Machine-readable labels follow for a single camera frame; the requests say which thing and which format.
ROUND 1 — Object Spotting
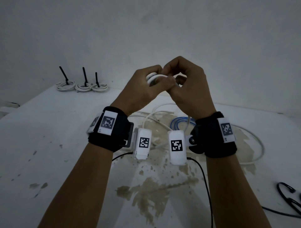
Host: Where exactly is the person's right hand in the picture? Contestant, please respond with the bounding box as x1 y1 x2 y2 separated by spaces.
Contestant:
161 56 217 119

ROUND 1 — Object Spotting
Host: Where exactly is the person's left hand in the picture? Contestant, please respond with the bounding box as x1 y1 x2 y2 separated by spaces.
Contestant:
110 65 177 117

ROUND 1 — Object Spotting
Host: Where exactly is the short white cable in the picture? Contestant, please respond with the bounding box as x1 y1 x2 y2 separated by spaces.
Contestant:
91 84 109 93
145 71 178 87
56 80 76 91
75 82 92 92

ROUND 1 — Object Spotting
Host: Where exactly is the blue cable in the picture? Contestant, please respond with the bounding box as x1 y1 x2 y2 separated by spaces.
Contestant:
170 117 197 131

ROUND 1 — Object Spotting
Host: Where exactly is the long white cable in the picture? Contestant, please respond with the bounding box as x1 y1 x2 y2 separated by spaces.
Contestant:
128 103 265 166

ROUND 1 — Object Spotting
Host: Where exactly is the black cable ties bunch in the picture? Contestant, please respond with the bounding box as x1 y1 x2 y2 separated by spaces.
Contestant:
261 182 301 219

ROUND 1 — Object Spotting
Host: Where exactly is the person's left forearm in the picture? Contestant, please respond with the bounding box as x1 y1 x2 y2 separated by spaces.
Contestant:
37 143 113 228

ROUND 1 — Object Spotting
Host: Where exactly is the person's right forearm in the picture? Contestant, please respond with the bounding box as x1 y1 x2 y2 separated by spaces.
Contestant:
206 151 272 228

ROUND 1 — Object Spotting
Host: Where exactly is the white checkered marker tag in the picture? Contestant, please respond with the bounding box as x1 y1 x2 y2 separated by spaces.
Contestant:
217 117 236 143
88 110 118 136

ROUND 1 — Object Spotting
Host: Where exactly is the white power adapter box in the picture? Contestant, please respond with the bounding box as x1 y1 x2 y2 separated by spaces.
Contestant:
0 101 20 113

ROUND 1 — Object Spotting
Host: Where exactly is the black wrist strap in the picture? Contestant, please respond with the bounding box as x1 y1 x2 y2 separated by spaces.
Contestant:
190 111 237 158
88 106 135 153

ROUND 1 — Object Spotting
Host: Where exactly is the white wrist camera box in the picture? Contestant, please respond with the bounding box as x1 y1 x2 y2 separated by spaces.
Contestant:
167 130 197 166
133 128 152 160

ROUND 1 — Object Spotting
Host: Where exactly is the black camera cable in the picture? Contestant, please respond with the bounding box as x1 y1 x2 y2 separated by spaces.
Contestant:
187 158 214 228
112 152 134 162

